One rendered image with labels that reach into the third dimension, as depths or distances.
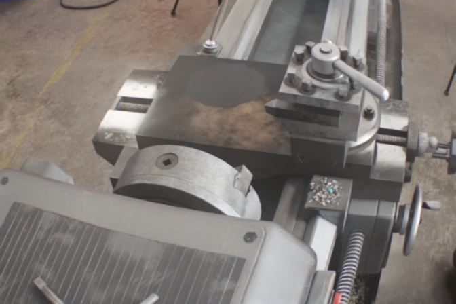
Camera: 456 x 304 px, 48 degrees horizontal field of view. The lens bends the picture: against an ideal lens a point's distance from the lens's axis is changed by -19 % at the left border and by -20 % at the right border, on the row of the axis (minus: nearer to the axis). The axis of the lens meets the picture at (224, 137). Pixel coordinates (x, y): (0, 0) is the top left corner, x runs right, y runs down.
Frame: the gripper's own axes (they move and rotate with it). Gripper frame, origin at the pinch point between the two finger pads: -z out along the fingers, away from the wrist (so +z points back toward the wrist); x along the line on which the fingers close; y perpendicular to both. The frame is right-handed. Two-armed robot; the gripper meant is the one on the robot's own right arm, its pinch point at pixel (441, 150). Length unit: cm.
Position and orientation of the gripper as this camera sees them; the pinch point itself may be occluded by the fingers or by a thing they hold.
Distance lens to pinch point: 157.4
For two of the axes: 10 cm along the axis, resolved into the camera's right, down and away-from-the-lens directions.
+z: 9.6, 1.2, -2.6
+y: 2.5, 1.1, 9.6
